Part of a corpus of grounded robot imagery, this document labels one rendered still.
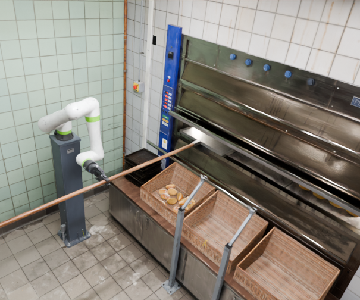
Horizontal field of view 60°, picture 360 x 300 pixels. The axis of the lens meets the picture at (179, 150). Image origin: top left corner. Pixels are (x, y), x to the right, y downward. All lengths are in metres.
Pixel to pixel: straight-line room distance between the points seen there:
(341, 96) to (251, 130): 0.72
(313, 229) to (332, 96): 1.00
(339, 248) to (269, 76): 1.32
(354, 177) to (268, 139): 0.64
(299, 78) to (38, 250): 2.88
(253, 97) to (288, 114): 0.31
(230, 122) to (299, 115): 0.60
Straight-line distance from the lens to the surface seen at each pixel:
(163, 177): 3.23
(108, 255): 3.43
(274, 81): 2.38
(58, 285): 3.28
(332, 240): 2.58
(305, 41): 2.24
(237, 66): 2.54
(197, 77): 2.80
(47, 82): 3.24
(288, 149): 2.42
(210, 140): 3.03
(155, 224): 2.99
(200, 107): 2.84
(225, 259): 2.38
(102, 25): 3.38
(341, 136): 2.23
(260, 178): 2.64
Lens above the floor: 2.59
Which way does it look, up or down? 30 degrees down
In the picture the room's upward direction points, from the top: 7 degrees clockwise
